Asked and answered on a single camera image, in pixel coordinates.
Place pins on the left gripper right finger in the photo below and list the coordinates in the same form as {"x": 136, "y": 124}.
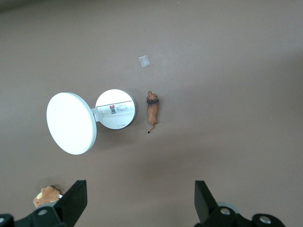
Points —
{"x": 204, "y": 201}

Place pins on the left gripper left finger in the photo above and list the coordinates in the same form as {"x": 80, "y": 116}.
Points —
{"x": 73, "y": 201}

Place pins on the white round desk lamp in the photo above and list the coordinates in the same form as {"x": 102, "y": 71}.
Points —
{"x": 71, "y": 123}

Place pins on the small clear tape piece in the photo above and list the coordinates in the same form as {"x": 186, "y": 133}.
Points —
{"x": 144, "y": 61}

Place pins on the brown bear plush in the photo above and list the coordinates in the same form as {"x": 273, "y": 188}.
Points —
{"x": 46, "y": 196}

